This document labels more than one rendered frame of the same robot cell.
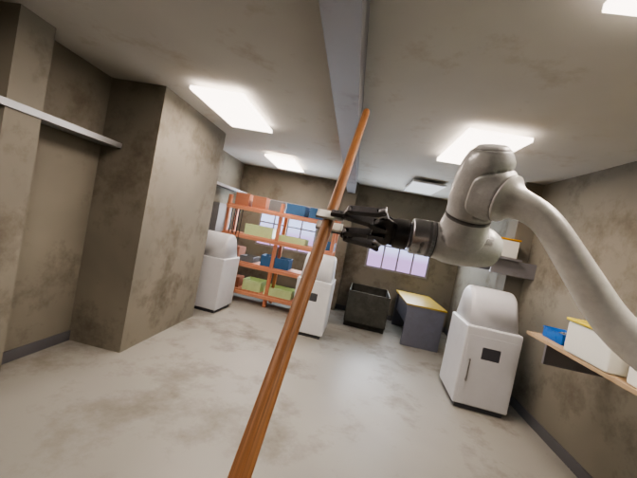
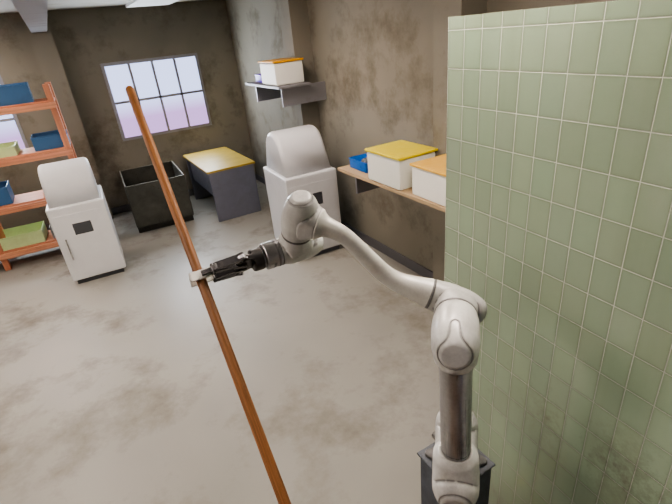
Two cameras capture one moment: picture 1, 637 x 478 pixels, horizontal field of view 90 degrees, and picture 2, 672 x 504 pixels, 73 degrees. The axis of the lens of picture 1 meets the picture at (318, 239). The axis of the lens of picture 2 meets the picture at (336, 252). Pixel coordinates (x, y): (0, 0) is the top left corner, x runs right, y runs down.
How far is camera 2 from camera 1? 0.87 m
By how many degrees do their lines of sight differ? 41
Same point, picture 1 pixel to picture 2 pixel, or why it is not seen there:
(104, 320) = not seen: outside the picture
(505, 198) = (319, 231)
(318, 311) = (103, 240)
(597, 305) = (377, 273)
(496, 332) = (311, 175)
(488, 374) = not seen: hidden behind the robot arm
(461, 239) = (299, 252)
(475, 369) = not seen: hidden behind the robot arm
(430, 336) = (248, 196)
